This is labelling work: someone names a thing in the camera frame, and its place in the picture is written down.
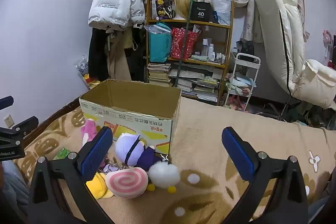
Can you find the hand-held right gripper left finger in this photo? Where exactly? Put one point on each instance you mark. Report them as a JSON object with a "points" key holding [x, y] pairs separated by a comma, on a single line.
{"points": [[97, 153]]}

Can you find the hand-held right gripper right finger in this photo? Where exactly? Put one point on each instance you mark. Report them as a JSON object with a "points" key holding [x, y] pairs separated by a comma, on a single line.
{"points": [[237, 155]]}

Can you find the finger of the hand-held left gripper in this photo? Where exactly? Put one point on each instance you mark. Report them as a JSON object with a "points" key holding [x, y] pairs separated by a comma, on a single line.
{"points": [[5, 102], [26, 124]]}

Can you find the pink plush bear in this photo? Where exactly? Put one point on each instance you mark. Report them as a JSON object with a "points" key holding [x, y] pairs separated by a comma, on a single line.
{"points": [[88, 129]]}

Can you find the white-haired plush doll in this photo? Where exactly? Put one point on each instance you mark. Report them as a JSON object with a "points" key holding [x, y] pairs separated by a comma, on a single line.
{"points": [[128, 148]]}

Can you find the yellow plush toy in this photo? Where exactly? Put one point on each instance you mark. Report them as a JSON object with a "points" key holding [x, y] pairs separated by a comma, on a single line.
{"points": [[98, 187]]}

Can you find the pink swirl plush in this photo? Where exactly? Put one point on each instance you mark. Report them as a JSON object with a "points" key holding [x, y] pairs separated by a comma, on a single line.
{"points": [[126, 182]]}

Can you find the printed cardboard box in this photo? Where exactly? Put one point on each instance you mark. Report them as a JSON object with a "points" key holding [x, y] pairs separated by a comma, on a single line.
{"points": [[136, 121]]}

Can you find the white pompom plush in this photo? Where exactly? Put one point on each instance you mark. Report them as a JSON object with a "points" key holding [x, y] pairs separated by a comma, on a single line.
{"points": [[164, 174]]}

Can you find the small green packet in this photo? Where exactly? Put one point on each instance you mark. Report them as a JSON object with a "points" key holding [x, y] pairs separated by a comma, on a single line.
{"points": [[62, 153]]}

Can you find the grey blue clothing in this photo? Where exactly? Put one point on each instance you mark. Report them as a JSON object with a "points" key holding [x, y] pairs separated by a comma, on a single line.
{"points": [[13, 187]]}

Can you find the beige patterned blanket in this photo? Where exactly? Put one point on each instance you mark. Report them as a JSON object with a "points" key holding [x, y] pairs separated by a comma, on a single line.
{"points": [[210, 119]]}

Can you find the plastic bag of snacks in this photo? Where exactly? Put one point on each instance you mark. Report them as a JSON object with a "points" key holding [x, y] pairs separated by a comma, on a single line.
{"points": [[84, 69]]}

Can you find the pile of books and papers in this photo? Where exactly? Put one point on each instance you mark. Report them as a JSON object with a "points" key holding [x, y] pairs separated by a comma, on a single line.
{"points": [[199, 85]]}

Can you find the beige coat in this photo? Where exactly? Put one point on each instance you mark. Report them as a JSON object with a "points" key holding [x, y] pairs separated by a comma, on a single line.
{"points": [[118, 61]]}

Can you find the white rolling cart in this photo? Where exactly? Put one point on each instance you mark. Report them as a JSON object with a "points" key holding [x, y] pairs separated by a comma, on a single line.
{"points": [[246, 60]]}

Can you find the black coat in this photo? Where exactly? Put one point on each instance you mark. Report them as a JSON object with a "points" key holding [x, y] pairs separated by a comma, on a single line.
{"points": [[98, 56]]}

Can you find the stack of books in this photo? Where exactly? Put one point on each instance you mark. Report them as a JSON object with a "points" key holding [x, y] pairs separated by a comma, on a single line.
{"points": [[158, 74]]}

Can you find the row of cosmetic bottles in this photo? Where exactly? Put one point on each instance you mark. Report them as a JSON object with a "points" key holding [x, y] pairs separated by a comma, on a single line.
{"points": [[211, 52]]}

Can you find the teal paper bag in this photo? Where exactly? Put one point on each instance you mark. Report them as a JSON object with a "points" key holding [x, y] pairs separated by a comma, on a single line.
{"points": [[158, 47]]}

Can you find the red patterned bag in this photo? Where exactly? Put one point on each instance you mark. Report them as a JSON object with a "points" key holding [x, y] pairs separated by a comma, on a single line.
{"points": [[183, 43]]}

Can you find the thin green stick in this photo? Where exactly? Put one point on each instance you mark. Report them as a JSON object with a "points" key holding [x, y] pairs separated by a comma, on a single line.
{"points": [[185, 37]]}

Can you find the cream padded chair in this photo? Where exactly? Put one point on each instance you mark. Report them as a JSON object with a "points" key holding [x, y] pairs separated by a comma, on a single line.
{"points": [[278, 29]]}

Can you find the wooden shelf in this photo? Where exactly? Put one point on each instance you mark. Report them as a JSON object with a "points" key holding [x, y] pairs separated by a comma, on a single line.
{"points": [[210, 24]]}

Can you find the black box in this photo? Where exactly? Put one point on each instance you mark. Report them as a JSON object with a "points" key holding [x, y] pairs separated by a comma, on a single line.
{"points": [[200, 12]]}

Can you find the white plastic bag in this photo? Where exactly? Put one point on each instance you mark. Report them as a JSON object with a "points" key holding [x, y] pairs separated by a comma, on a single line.
{"points": [[221, 3]]}

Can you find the blond wig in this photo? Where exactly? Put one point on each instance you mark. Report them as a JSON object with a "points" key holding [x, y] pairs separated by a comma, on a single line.
{"points": [[181, 5]]}

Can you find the black cartoon print bag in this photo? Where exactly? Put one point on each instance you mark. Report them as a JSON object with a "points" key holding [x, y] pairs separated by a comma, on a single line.
{"points": [[160, 1]]}

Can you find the wall outlet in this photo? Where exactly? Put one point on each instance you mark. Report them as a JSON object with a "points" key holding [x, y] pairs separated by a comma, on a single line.
{"points": [[9, 121]]}

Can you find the dark wooden bed frame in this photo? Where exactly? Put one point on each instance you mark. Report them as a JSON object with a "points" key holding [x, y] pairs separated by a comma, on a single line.
{"points": [[60, 111]]}

